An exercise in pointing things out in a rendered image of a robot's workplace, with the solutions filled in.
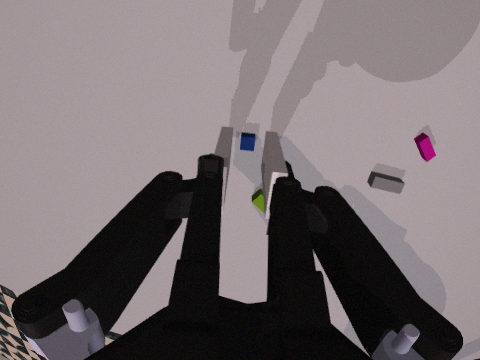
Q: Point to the lime green rod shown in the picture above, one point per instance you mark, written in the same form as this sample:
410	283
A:
257	199

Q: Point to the small blue cube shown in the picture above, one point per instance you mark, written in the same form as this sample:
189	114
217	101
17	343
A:
247	141

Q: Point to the magenta rod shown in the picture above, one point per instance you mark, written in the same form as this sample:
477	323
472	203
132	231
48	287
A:
425	147

